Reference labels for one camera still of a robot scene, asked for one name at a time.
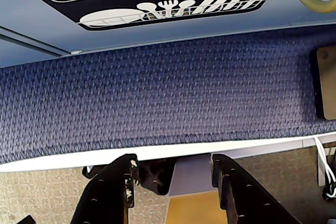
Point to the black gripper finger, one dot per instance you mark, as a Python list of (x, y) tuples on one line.
[(244, 203), (105, 195)]

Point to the blue textured floor mat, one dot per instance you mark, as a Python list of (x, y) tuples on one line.
[(157, 90)]

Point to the blue dishwasher door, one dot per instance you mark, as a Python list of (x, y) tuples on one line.
[(157, 35)]

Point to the blue wooden toy kitchen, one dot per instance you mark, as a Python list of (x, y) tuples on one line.
[(236, 27)]

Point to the beige panel with black frame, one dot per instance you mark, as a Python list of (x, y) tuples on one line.
[(328, 85)]

